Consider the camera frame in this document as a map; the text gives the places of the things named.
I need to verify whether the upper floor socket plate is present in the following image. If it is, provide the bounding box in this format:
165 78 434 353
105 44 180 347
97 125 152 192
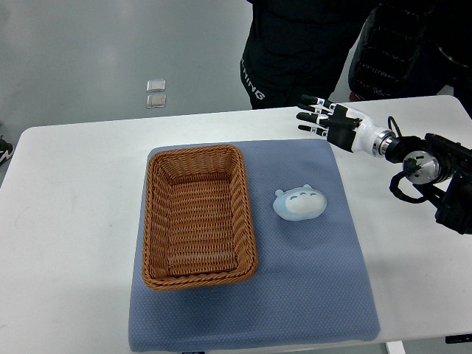
147 79 166 92

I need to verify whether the blue fabric mat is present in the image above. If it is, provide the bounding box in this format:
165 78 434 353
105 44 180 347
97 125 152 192
128 139 380 352

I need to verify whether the white table leg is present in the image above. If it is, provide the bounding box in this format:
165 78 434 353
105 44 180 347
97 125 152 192
385 341 406 354

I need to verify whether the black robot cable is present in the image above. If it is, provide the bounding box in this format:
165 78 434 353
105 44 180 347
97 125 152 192
386 115 438 204

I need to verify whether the black white shoe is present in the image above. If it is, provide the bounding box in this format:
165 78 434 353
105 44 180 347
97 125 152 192
0 136 15 165

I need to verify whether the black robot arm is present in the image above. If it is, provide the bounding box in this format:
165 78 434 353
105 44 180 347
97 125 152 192
296 94 471 235

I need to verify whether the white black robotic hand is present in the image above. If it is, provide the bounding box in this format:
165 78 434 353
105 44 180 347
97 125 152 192
296 94 392 156

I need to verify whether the black quilted jacket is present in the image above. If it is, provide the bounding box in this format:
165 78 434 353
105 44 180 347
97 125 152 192
348 1 471 111

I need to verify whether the brown wicker basket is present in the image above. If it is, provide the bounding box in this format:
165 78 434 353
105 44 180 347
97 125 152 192
142 145 258 291

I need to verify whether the blue white plush toy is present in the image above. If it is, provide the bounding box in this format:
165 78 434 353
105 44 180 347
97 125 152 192
273 184 327 221

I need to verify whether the black table control panel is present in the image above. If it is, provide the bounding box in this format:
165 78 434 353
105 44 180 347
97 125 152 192
445 333 472 344

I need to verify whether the person in black trousers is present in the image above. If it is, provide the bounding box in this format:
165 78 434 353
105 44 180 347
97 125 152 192
240 0 377 109

